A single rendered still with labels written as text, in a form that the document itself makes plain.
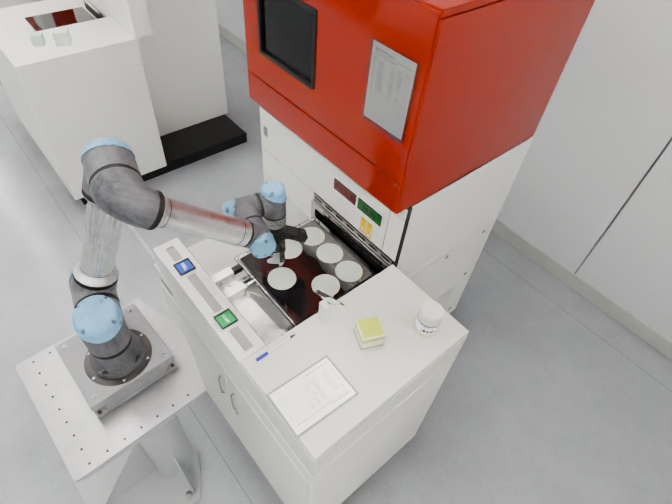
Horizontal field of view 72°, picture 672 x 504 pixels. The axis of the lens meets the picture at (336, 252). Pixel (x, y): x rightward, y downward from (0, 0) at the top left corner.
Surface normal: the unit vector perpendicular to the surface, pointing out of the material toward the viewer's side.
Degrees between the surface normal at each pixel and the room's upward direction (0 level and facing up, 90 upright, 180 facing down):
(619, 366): 0
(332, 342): 0
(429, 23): 90
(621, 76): 90
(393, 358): 0
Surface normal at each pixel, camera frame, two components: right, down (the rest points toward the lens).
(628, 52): -0.76, 0.44
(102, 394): 0.07, -0.67
